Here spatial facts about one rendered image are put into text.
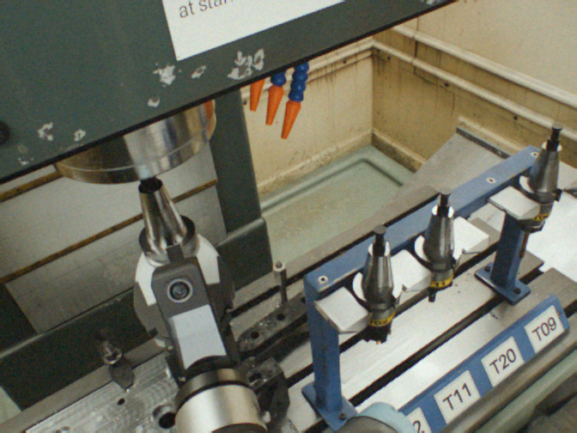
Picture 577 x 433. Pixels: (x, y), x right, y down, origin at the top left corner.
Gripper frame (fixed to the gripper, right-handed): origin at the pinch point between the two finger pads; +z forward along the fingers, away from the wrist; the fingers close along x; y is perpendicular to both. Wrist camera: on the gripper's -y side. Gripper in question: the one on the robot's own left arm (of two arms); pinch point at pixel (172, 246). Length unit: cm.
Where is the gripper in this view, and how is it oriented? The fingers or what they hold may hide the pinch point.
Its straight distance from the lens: 63.9
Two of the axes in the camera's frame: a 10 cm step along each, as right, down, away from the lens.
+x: 9.4, -2.9, 1.8
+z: -3.3, -6.2, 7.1
